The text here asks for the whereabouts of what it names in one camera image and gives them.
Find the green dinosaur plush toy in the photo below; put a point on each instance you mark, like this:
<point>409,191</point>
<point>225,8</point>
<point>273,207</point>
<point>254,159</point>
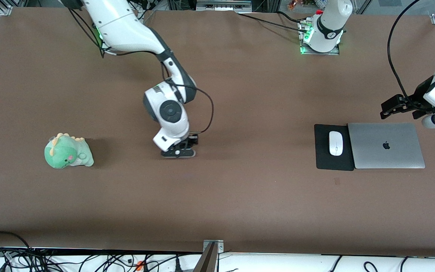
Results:
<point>66,153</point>

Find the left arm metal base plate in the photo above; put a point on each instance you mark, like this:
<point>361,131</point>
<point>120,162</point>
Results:
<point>303,49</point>

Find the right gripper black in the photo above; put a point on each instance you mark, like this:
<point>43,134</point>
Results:
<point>192,140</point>

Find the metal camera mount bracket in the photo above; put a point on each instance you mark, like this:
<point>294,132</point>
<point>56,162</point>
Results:
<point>209,257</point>

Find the black mouse pad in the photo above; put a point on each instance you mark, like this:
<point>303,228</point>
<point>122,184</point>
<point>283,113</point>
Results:
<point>321,147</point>

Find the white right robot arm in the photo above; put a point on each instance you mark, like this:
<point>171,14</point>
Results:
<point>127,34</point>

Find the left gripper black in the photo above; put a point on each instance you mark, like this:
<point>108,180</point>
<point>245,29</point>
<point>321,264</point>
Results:
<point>418,99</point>

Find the white computer mouse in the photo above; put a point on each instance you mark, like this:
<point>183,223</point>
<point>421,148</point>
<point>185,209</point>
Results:
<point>335,142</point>

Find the aluminium frame with ports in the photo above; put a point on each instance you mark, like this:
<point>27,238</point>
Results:
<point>223,5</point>

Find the silver closed laptop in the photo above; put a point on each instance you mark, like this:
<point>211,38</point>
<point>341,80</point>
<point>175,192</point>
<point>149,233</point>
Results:
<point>385,145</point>

